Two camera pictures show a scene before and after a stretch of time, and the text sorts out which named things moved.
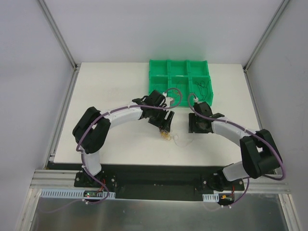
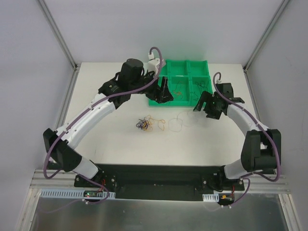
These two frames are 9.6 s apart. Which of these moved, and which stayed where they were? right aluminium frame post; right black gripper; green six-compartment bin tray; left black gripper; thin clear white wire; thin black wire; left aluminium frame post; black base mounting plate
Moved: right black gripper; thin clear white wire; left black gripper
Stayed: left aluminium frame post; black base mounting plate; green six-compartment bin tray; thin black wire; right aluminium frame post
